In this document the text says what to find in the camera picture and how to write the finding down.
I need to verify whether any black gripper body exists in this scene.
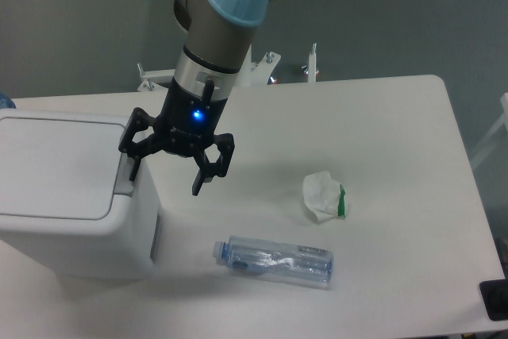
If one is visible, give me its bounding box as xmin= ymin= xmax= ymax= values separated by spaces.
xmin=152 ymin=79 xmax=229 ymax=157

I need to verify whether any black device at table edge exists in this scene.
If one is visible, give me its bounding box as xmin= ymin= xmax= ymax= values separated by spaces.
xmin=479 ymin=279 xmax=507 ymax=322

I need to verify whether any crushed clear plastic bottle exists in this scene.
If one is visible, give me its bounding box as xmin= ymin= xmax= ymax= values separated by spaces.
xmin=213 ymin=236 xmax=334 ymax=288

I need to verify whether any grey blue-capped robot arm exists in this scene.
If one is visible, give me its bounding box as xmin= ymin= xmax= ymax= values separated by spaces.
xmin=118 ymin=0 xmax=271 ymax=194

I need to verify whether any white push-top trash can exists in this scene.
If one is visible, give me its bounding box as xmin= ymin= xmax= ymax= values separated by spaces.
xmin=1 ymin=109 xmax=161 ymax=279

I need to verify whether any crumpled white green wrapper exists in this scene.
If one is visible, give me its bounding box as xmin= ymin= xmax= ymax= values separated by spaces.
xmin=302 ymin=171 xmax=349 ymax=223

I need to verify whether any white frame at right edge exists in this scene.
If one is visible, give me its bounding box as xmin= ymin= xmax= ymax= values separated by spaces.
xmin=469 ymin=93 xmax=507 ymax=171

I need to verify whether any blue object behind trash can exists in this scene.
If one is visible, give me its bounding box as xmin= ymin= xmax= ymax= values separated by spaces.
xmin=0 ymin=92 xmax=17 ymax=109

